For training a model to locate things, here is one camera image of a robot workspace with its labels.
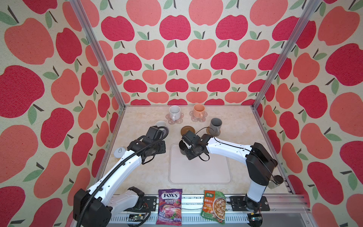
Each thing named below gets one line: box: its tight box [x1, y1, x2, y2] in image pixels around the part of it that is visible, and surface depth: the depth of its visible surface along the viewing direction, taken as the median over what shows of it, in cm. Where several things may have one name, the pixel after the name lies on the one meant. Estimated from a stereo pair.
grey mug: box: [209, 117, 223, 137], surface depth 98 cm
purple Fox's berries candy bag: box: [155, 188, 183, 226], surface depth 73 cm
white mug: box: [169, 104, 182, 122], surface depth 110 cm
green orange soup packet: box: [200, 190, 227, 226], surface depth 74 cm
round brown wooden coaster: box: [180, 125, 196, 136], surface depth 107 cm
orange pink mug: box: [192, 103, 206, 119], surface depth 110 cm
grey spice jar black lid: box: [267, 174, 284, 190], surface depth 76 cm
